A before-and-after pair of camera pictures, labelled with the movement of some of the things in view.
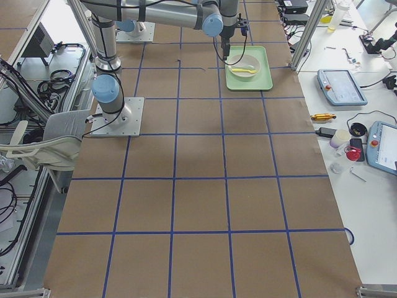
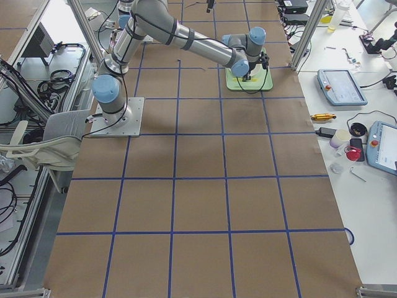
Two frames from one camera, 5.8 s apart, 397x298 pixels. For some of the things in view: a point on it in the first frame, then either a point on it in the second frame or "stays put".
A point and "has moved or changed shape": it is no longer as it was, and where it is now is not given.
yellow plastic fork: (236, 69) has moved or changed shape
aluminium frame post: (308, 33) stays put
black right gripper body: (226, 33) → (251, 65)
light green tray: (260, 81) stays put
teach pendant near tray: (340, 87) stays put
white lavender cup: (340, 136) stays put
